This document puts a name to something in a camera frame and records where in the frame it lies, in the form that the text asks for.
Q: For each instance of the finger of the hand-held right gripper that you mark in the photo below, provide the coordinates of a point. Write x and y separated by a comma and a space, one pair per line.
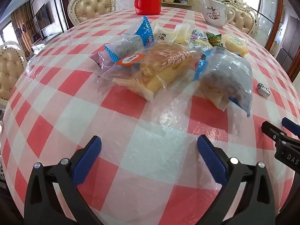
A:
269, 128
290, 124

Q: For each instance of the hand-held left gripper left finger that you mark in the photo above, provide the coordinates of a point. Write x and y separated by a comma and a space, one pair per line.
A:
86, 159

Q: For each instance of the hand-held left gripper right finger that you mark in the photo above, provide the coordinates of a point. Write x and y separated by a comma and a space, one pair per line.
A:
211, 159

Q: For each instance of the small blue-white candy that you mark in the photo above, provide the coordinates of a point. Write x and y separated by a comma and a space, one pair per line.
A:
263, 89

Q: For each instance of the purple snack packet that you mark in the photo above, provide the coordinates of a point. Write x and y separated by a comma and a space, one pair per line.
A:
99, 59

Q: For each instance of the blue-edged grey snack packet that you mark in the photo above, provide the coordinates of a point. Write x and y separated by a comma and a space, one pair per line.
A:
225, 75
131, 44

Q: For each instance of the yellow cake packet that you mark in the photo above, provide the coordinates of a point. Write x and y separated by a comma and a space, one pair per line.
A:
234, 44

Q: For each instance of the large clear bread packet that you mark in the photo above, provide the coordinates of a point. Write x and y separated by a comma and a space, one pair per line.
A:
164, 68

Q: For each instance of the green snack packet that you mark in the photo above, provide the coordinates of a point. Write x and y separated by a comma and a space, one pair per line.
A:
214, 39

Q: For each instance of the cream tufted dining chair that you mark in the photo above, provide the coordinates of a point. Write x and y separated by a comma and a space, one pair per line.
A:
9, 72
246, 21
91, 7

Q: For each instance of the small silver snack packet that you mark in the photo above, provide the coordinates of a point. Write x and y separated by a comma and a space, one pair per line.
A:
198, 34

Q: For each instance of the white television cabinet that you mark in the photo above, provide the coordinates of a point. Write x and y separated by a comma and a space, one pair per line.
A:
41, 44

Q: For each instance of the white floral teapot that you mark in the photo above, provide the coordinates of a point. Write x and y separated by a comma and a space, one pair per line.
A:
215, 14

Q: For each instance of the cream biscuit packet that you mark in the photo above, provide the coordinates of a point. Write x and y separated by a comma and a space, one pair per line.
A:
180, 34

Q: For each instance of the clear cracker packet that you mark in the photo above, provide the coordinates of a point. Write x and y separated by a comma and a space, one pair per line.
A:
161, 32

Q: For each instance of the brown curtain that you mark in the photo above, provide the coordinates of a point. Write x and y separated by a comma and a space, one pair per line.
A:
21, 25

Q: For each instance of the glass door wooden frame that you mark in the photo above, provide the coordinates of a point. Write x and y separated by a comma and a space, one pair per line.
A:
264, 4

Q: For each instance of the wall television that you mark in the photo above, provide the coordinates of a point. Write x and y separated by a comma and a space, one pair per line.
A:
42, 16

